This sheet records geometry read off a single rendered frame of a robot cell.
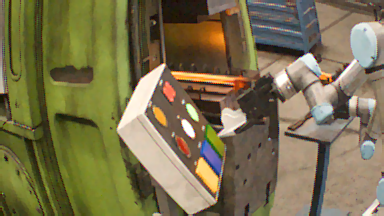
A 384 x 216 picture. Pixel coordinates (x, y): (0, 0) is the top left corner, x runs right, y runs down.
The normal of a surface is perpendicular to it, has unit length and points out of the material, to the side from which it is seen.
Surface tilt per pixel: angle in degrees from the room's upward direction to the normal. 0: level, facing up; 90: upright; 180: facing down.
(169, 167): 90
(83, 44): 89
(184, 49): 90
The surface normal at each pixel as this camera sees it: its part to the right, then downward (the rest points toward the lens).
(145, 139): -0.10, 0.37
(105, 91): -0.51, 0.34
